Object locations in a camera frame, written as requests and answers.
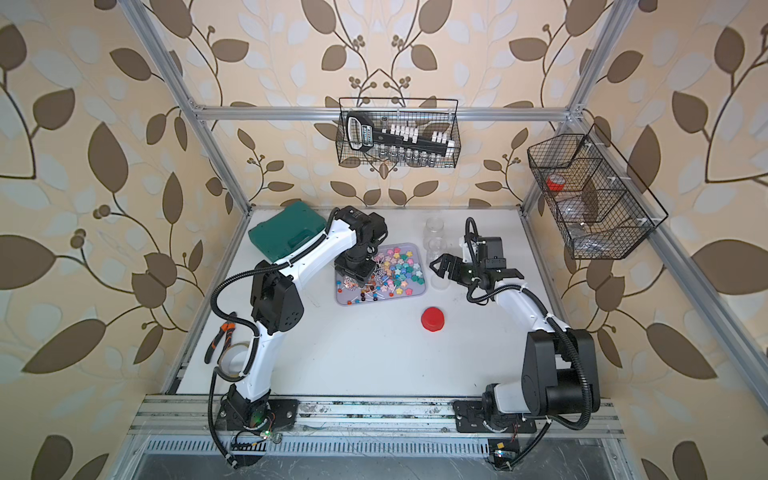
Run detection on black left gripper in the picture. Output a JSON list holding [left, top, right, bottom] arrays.
[[337, 245, 379, 288]]

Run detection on clear jar lid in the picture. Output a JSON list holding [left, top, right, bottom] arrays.
[[430, 276, 451, 291]]

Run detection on clear jar of star candies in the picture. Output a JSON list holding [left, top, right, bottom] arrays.
[[422, 216, 444, 248]]

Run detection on red lidded clear jar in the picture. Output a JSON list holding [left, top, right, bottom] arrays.
[[426, 237, 448, 263]]

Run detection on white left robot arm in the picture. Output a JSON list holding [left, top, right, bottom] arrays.
[[206, 206, 388, 470]]

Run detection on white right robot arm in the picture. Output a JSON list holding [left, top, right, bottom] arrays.
[[429, 253, 600, 432]]

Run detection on pile of star candies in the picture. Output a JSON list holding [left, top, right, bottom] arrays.
[[373, 243, 427, 300]]

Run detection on red lidded jar in basket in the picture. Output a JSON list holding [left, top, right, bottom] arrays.
[[545, 174, 567, 193]]

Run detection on pile of lollipops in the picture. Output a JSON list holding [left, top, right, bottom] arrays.
[[335, 273, 399, 306]]

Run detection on lilac plastic tray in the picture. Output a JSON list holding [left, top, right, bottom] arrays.
[[335, 243, 427, 306]]

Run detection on green plastic block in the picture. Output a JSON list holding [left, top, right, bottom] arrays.
[[248, 201, 327, 263]]

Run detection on black socket set holder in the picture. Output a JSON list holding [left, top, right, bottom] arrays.
[[343, 111, 459, 157]]

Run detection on orange black pliers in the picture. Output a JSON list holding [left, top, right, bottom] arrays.
[[203, 321, 236, 364]]

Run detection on yellow tape roll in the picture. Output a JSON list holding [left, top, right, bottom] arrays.
[[217, 343, 251, 383]]

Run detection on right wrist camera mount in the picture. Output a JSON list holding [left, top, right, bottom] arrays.
[[461, 236, 507, 270]]

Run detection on black wire basket back wall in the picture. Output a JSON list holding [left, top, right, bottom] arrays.
[[333, 96, 461, 168]]

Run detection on black wire basket wall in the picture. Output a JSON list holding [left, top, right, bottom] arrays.
[[333, 96, 461, 168], [527, 124, 668, 260]]

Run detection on black wire basket right wall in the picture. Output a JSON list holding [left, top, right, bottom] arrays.
[[527, 124, 668, 260]]

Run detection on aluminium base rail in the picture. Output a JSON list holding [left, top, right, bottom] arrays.
[[128, 395, 625, 460]]

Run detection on aluminium frame post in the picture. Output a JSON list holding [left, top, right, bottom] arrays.
[[520, 0, 638, 217]]

